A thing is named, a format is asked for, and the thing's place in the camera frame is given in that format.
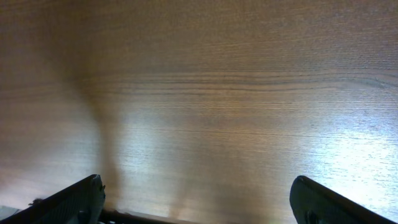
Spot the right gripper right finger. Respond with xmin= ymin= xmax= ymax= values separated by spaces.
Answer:
xmin=289 ymin=175 xmax=395 ymax=224

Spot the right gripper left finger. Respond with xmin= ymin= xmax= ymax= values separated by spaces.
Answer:
xmin=1 ymin=174 xmax=106 ymax=224

